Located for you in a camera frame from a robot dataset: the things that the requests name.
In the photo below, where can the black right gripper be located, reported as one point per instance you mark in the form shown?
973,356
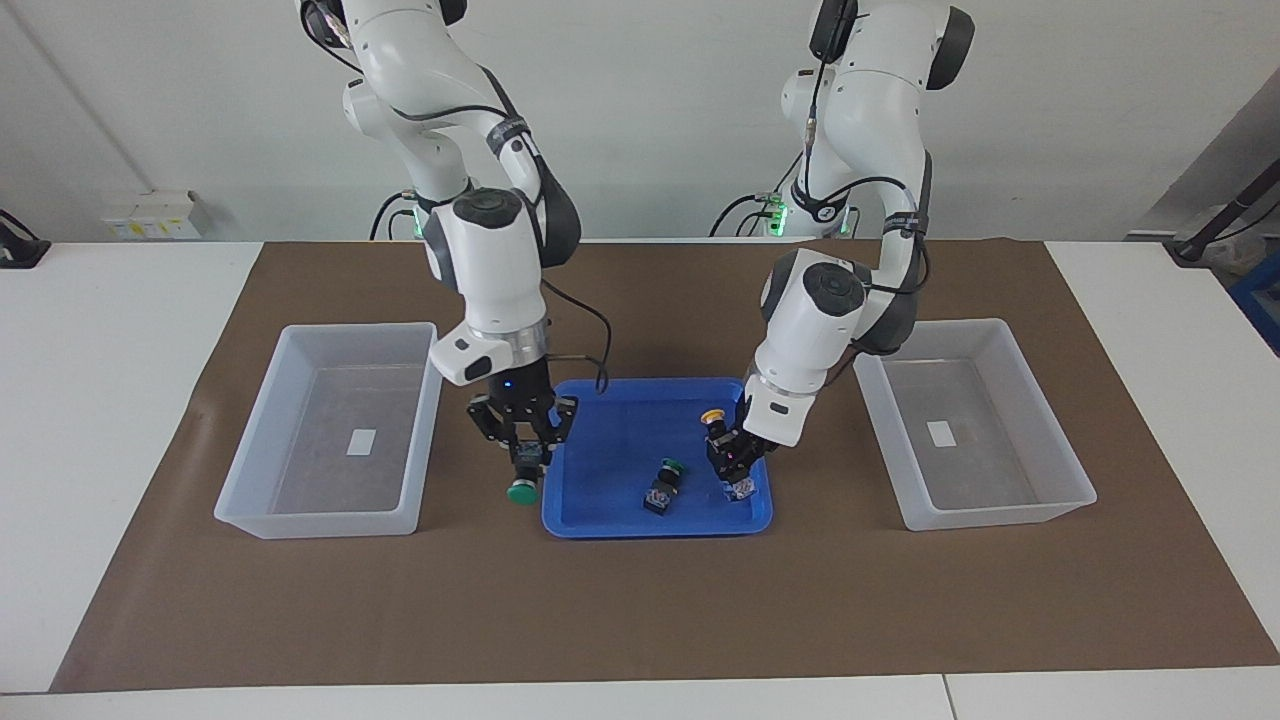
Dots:
520,410

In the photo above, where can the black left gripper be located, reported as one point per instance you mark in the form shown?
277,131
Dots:
745,448

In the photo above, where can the yellow push button switch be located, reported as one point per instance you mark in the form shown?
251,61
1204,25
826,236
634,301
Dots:
713,417
741,489

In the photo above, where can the green push button switch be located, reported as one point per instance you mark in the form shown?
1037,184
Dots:
664,487
523,488

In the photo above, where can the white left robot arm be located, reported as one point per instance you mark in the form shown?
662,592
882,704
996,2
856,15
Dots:
820,320

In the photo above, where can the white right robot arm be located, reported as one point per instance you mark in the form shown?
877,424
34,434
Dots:
490,260

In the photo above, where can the blue plastic tray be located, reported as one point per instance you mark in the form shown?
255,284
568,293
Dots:
620,440

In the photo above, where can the brown paper mat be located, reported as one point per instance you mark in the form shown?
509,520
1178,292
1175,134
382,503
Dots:
650,610

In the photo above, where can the white paper label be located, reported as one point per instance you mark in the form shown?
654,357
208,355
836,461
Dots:
361,442
941,433

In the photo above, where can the clear plastic box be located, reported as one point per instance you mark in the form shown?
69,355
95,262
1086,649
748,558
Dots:
1050,440
250,460

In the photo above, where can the black stand pole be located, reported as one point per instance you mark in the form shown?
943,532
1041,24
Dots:
1225,218

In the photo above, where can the black desk device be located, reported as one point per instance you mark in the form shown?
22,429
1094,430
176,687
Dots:
20,248

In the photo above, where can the blue storage crate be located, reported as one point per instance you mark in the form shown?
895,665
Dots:
1262,300

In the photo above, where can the white wall power strip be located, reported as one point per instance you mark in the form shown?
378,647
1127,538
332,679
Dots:
150,215

